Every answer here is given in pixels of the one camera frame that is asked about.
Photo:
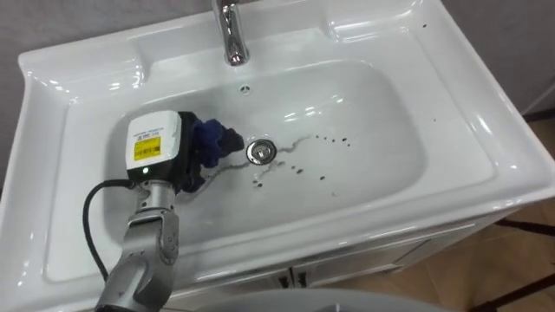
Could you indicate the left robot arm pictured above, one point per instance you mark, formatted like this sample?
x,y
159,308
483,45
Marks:
x,y
143,260

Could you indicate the chrome sink drain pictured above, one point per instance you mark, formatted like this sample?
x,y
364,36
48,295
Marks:
x,y
261,151

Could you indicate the chrome sink faucet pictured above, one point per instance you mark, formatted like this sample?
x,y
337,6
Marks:
x,y
232,34

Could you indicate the dark blue cleaning cloth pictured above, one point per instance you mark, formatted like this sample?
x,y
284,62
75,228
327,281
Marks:
x,y
212,138

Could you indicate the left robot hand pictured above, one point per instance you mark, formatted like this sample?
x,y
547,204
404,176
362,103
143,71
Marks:
x,y
152,143

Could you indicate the white vanity cabinet with basin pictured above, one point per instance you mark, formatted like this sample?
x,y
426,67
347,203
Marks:
x,y
390,195

